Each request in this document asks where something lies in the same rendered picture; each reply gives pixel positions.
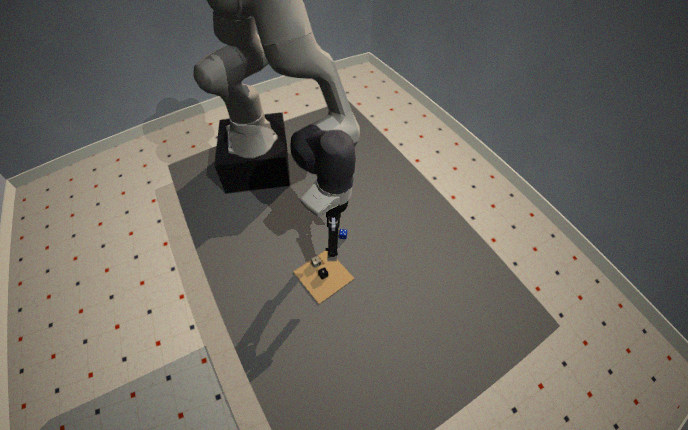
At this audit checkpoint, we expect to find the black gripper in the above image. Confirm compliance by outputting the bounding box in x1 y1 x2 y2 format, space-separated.
325 201 348 261

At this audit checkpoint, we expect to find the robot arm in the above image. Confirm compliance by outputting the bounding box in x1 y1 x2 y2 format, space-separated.
193 0 360 217

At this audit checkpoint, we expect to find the orange flat mat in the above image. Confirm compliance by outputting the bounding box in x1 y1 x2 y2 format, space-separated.
293 251 355 304

